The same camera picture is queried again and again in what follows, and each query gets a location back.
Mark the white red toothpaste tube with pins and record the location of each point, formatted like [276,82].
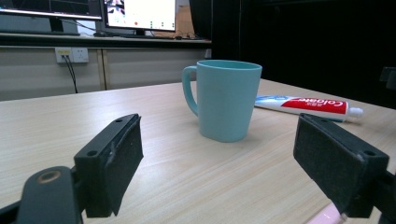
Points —
[311,105]

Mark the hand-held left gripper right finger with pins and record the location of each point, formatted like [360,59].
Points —
[336,161]

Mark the white wall socket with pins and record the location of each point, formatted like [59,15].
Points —
[77,55]

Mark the bright computer monitor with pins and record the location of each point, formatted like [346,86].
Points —
[146,15]

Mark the teal cup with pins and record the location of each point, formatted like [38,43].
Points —
[225,102]

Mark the dark computer monitor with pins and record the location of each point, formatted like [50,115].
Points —
[37,7]

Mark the black curtain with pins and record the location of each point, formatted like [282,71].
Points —
[311,37]

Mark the dark desk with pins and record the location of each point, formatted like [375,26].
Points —
[93,41]

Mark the brown cardboard box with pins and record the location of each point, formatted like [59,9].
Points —
[183,21]

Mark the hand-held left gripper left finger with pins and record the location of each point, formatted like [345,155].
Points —
[102,168]

